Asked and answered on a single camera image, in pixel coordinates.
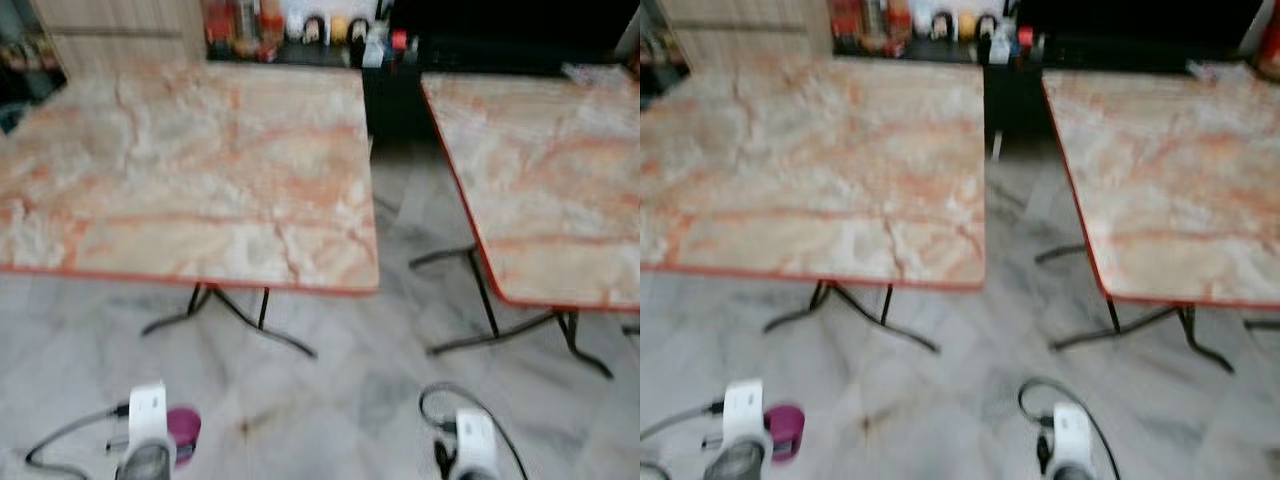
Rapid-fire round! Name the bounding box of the purple plastic cup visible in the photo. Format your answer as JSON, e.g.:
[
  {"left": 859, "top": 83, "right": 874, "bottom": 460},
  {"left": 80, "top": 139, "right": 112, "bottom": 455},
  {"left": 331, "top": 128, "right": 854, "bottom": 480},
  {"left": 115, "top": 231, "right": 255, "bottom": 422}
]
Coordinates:
[
  {"left": 764, "top": 403, "right": 807, "bottom": 464},
  {"left": 166, "top": 405, "right": 202, "bottom": 467}
]

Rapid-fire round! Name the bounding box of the marble-pattern folding table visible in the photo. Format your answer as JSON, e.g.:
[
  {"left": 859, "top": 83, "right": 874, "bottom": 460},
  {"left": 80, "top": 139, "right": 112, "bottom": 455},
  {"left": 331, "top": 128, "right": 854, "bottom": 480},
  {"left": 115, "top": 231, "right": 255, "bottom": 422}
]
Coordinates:
[
  {"left": 408, "top": 72, "right": 641, "bottom": 380},
  {"left": 0, "top": 58, "right": 380, "bottom": 360},
  {"left": 1035, "top": 70, "right": 1280, "bottom": 374},
  {"left": 640, "top": 55, "right": 987, "bottom": 354}
]

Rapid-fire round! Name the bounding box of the white paper packet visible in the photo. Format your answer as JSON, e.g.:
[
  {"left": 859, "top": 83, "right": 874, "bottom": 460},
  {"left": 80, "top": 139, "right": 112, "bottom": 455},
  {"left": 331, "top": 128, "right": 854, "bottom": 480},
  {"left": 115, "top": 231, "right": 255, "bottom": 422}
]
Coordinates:
[
  {"left": 563, "top": 61, "right": 633, "bottom": 88},
  {"left": 1188, "top": 58, "right": 1258, "bottom": 85}
]

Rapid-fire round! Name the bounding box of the cluttered dark shelf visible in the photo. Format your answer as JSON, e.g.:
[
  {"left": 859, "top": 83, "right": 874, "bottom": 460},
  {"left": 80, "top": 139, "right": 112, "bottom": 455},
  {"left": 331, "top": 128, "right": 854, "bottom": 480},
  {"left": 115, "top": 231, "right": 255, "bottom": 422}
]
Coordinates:
[
  {"left": 640, "top": 22, "right": 693, "bottom": 111},
  {"left": 0, "top": 25, "right": 67, "bottom": 136}
]

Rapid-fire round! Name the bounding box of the light wooden cabinet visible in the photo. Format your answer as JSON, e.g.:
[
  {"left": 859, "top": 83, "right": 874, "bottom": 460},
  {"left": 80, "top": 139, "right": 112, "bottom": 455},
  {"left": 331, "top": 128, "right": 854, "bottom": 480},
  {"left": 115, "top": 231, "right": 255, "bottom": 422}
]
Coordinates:
[
  {"left": 655, "top": 0, "right": 834, "bottom": 73},
  {"left": 30, "top": 0, "right": 208, "bottom": 77}
]

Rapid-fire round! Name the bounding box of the black television screen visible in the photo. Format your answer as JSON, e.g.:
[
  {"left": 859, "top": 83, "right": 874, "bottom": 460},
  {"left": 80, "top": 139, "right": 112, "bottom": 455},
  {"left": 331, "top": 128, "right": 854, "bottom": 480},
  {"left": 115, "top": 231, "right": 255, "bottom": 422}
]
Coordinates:
[
  {"left": 388, "top": 0, "right": 641, "bottom": 43},
  {"left": 1014, "top": 0, "right": 1265, "bottom": 43}
]

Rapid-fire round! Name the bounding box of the red jars cluster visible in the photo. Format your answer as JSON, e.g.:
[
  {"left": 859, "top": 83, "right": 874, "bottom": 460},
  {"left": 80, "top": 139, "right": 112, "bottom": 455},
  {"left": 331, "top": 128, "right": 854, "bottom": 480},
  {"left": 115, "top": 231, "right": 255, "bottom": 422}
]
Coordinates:
[
  {"left": 830, "top": 0, "right": 913, "bottom": 55},
  {"left": 204, "top": 0, "right": 284, "bottom": 59}
]

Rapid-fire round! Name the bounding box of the red container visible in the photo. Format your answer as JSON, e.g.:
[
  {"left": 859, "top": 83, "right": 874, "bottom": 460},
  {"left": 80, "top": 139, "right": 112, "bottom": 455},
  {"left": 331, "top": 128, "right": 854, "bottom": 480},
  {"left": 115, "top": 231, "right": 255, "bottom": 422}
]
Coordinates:
[{"left": 1258, "top": 8, "right": 1280, "bottom": 83}]

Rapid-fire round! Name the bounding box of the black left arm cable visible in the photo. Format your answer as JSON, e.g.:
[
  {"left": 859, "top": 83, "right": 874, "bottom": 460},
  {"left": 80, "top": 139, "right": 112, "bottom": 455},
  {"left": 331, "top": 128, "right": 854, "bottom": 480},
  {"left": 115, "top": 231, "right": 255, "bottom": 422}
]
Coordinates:
[
  {"left": 640, "top": 399, "right": 725, "bottom": 443},
  {"left": 24, "top": 402, "right": 132, "bottom": 477}
]

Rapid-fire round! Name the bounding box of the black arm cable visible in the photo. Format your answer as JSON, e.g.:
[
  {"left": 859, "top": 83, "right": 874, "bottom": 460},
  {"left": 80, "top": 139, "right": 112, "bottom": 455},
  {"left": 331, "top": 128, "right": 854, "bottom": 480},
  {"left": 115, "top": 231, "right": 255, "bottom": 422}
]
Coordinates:
[
  {"left": 1017, "top": 377, "right": 1123, "bottom": 480},
  {"left": 419, "top": 382, "right": 529, "bottom": 480},
  {"left": 640, "top": 399, "right": 725, "bottom": 443},
  {"left": 24, "top": 402, "right": 132, "bottom": 477}
]

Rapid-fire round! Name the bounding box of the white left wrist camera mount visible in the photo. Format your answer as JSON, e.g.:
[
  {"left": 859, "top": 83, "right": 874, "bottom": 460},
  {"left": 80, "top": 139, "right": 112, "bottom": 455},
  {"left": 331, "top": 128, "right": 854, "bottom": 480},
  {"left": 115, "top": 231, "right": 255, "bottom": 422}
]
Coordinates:
[
  {"left": 127, "top": 382, "right": 168, "bottom": 453},
  {"left": 721, "top": 379, "right": 767, "bottom": 448}
]

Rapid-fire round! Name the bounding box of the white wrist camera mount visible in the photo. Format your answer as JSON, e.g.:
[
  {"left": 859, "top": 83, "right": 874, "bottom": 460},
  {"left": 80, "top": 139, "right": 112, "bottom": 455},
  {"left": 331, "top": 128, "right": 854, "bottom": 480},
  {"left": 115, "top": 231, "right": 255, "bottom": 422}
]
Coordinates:
[
  {"left": 454, "top": 409, "right": 499, "bottom": 477},
  {"left": 1051, "top": 402, "right": 1097, "bottom": 472},
  {"left": 127, "top": 382, "right": 168, "bottom": 453},
  {"left": 721, "top": 379, "right": 767, "bottom": 448}
]

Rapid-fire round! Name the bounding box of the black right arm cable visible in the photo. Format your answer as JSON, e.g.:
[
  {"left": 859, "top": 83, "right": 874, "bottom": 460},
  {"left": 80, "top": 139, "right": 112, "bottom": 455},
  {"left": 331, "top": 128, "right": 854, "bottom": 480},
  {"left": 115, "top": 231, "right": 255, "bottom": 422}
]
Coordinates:
[
  {"left": 1017, "top": 377, "right": 1123, "bottom": 480},
  {"left": 419, "top": 382, "right": 529, "bottom": 480}
]

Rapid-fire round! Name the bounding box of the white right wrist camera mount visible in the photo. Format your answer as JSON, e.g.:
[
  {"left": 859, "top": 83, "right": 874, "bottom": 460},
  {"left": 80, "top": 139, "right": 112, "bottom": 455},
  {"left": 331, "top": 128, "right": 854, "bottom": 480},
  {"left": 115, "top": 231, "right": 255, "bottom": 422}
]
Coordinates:
[
  {"left": 454, "top": 409, "right": 499, "bottom": 477},
  {"left": 1051, "top": 402, "right": 1097, "bottom": 472}
]

